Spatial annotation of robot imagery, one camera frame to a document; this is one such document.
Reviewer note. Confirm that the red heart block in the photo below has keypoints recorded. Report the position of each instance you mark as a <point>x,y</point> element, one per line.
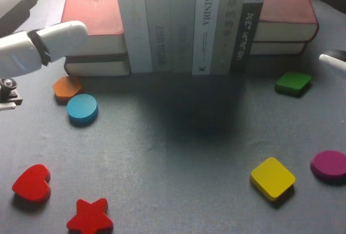
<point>31,182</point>

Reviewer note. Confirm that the purple disc block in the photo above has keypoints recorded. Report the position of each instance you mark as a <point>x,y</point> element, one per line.
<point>329,165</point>

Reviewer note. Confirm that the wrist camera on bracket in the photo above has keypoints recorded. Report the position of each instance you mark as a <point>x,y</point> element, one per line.
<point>9,93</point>

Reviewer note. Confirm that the yellow rounded square block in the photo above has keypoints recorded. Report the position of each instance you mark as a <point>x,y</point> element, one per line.
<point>273,177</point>

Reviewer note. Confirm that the orange hexagon block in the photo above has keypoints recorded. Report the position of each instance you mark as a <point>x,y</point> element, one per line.
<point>67,88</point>

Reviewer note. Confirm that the red hardcover book with emblem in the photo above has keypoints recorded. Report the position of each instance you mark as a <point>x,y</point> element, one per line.
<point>92,15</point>

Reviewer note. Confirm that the white book with pale lettering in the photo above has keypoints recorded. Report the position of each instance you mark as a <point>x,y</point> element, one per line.
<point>132,15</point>

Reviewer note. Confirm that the dark-covered hardcover book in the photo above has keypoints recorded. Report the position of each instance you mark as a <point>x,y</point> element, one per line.
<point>97,69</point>

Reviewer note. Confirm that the grey book with dark lettering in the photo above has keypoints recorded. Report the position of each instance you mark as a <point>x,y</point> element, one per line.
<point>159,15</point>

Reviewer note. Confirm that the red star block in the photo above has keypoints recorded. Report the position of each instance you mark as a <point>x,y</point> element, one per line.
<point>90,217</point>

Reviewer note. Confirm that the grey book with Chinese lettering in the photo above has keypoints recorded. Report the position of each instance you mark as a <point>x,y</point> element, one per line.
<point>229,15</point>

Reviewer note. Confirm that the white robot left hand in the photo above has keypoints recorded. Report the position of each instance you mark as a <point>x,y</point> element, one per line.
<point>62,39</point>

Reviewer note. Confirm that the green rounded square block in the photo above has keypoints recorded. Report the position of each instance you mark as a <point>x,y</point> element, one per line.
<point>293,82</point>

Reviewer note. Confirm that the blue disc block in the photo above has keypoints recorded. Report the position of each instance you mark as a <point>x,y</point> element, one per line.
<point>82,108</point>

